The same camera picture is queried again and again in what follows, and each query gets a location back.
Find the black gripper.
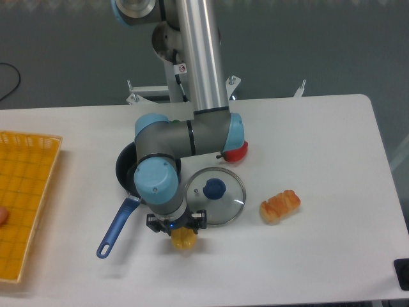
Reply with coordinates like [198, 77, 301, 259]
[146, 209, 207, 235]

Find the yellow bell pepper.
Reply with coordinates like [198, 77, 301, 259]
[171, 227, 197, 250]

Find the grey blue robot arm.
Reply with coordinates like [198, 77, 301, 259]
[112, 1, 247, 233]

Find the red bell pepper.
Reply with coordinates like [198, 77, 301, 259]
[216, 141, 248, 162]

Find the fingertip at left edge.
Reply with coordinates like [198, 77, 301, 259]
[0, 206, 9, 225]

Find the glass lid blue knob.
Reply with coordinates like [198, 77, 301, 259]
[185, 167, 247, 227]

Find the orange salmon sushi toy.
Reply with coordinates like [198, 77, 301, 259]
[259, 190, 301, 224]

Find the yellow woven basket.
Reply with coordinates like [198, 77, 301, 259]
[1, 130, 63, 283]

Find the black object at table corner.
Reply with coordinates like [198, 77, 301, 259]
[394, 258, 409, 291]

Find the dark saucepan blue handle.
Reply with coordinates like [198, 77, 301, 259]
[96, 143, 146, 259]

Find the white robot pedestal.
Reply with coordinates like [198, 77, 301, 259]
[126, 24, 243, 104]

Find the white table frame bracket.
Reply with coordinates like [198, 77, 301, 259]
[293, 79, 306, 98]

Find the black cable on floor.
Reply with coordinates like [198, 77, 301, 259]
[0, 62, 22, 102]

